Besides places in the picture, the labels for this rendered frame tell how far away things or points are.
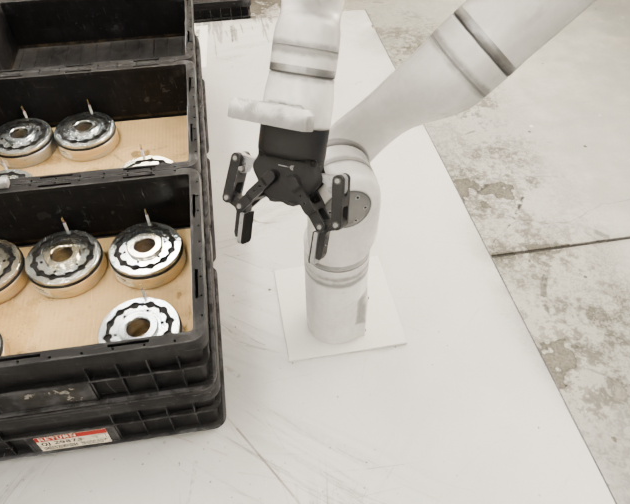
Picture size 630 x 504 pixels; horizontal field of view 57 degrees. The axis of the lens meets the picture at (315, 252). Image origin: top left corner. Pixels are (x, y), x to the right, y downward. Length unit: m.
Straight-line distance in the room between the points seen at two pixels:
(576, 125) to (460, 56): 2.12
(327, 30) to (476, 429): 0.56
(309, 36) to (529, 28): 0.22
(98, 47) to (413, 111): 0.88
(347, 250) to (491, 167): 1.69
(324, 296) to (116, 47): 0.81
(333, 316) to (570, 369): 1.11
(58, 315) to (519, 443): 0.65
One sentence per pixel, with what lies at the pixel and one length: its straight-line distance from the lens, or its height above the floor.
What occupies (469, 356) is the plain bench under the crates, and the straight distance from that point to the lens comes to 0.93.
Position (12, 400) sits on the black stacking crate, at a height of 0.85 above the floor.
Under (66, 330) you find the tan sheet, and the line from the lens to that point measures 0.84.
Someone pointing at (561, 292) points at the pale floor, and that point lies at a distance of 2.02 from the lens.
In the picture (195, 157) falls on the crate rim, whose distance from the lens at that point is 0.88.
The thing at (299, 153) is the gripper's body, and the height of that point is 1.09.
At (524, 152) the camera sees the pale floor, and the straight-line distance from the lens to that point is 2.52.
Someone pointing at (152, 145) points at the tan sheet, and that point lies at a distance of 1.08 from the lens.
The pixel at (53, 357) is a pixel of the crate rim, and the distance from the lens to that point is 0.69.
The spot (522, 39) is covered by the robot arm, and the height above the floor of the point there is 1.18.
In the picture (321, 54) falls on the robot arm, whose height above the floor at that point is 1.17.
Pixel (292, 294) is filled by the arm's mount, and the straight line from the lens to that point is 0.97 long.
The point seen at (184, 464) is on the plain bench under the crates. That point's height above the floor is 0.70.
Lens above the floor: 1.47
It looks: 48 degrees down
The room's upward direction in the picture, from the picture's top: straight up
